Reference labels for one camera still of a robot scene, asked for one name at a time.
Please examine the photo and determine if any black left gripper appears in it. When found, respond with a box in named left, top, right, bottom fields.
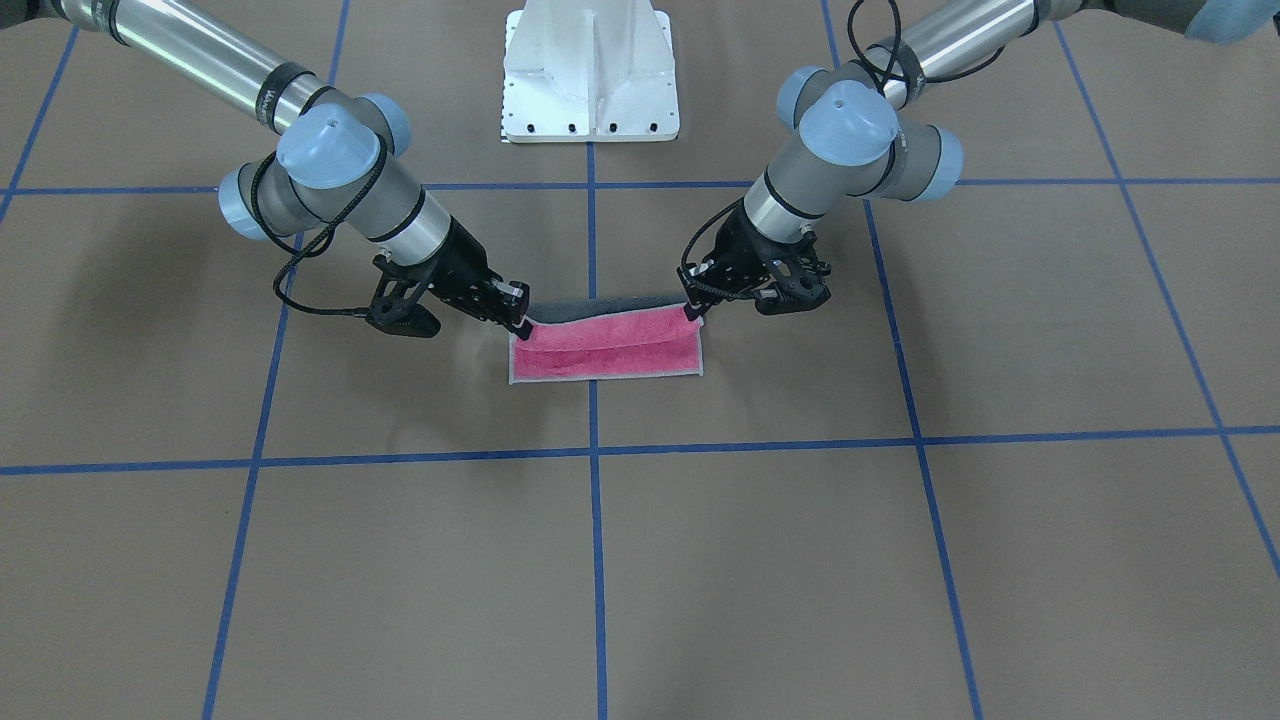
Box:
left=682, top=200, right=831, bottom=323

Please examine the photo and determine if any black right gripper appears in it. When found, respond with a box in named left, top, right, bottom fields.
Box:
left=426, top=218, right=535, bottom=341

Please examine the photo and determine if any pink and grey towel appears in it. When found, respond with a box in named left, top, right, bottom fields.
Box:
left=508, top=296, right=705, bottom=384

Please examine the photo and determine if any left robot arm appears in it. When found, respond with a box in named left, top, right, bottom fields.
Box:
left=677, top=1, right=1277, bottom=322

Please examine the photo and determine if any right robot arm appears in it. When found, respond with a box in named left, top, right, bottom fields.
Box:
left=3, top=1, right=532, bottom=340

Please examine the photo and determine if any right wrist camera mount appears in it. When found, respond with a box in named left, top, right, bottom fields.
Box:
left=364, top=255, right=442, bottom=340

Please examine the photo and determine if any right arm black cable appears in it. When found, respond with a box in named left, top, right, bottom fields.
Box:
left=250, top=150, right=387, bottom=319

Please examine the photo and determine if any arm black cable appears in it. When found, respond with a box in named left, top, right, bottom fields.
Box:
left=849, top=0, right=1006, bottom=101
left=250, top=150, right=387, bottom=319

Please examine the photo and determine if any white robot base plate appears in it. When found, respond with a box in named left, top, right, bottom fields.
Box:
left=500, top=1, right=681, bottom=143

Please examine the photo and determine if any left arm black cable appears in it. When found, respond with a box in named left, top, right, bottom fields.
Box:
left=849, top=0, right=1006, bottom=101

